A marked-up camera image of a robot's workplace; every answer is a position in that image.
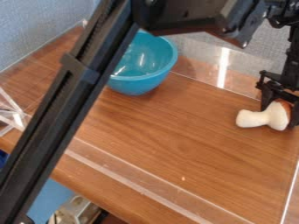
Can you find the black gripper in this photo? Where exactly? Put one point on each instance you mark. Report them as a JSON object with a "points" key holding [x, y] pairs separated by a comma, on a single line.
{"points": [[275, 85]]}

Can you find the white brown toy mushroom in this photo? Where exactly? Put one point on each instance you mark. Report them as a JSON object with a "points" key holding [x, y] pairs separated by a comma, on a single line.
{"points": [[275, 116]]}

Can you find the blue plastic bowl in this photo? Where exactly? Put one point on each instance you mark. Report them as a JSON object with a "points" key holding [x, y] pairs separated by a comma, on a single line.
{"points": [[144, 66]]}

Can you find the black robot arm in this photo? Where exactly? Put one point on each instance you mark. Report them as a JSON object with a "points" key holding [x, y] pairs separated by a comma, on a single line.
{"points": [[232, 20]]}

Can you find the clear acrylic back barrier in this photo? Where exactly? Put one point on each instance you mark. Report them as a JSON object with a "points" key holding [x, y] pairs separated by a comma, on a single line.
{"points": [[219, 66]]}

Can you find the clear acrylic barrier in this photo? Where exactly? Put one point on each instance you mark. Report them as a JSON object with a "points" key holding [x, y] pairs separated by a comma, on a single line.
{"points": [[144, 164], [219, 66]]}

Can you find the clear acrylic front barrier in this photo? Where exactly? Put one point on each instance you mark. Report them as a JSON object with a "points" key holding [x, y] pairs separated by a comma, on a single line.
{"points": [[144, 164]]}

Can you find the dark blue metal post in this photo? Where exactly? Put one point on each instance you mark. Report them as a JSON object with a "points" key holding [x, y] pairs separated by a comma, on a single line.
{"points": [[87, 66]]}

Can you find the clear acrylic left bracket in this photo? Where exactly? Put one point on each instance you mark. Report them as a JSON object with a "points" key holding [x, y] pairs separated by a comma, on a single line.
{"points": [[12, 116]]}

